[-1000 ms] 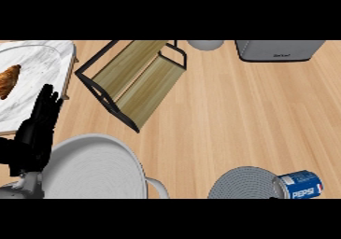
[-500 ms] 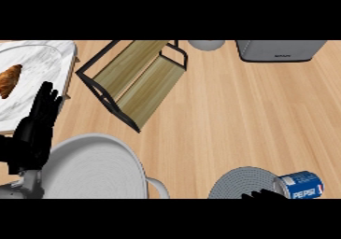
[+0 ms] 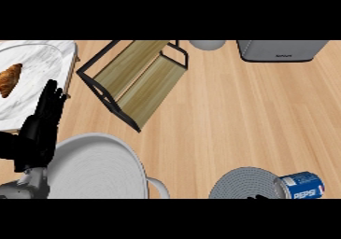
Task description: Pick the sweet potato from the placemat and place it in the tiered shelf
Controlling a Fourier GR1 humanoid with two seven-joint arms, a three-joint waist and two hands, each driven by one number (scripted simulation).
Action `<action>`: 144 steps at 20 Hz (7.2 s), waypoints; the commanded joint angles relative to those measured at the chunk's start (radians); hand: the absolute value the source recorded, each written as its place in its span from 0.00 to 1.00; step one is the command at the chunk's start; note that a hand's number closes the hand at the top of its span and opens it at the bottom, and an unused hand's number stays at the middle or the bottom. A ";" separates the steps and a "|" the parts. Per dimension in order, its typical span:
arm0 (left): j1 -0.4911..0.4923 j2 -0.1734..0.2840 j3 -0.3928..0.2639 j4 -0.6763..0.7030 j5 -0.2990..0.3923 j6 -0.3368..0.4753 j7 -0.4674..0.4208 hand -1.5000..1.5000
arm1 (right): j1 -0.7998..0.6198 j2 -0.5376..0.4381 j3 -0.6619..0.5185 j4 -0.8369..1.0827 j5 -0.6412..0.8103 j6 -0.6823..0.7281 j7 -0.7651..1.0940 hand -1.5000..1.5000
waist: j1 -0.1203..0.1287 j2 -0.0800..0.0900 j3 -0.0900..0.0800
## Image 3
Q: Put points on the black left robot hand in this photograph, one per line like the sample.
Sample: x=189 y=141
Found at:
x=40 y=130

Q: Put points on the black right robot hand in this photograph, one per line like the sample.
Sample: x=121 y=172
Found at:
x=258 y=197

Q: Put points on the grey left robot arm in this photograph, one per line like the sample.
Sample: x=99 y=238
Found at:
x=29 y=186

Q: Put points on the black wooden tiered shelf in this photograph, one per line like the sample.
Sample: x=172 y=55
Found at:
x=137 y=81

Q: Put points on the blue soda can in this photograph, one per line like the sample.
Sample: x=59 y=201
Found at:
x=304 y=185

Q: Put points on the white marble cutting board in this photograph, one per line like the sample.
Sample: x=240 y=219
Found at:
x=31 y=84

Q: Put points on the large grey pan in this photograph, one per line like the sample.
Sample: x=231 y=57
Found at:
x=97 y=169

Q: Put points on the brown croissant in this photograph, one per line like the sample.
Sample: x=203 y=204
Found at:
x=9 y=79

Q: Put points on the pale grey round object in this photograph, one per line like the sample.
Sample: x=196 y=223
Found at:
x=208 y=44

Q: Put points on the grey box appliance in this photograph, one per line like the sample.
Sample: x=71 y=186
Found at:
x=282 y=50

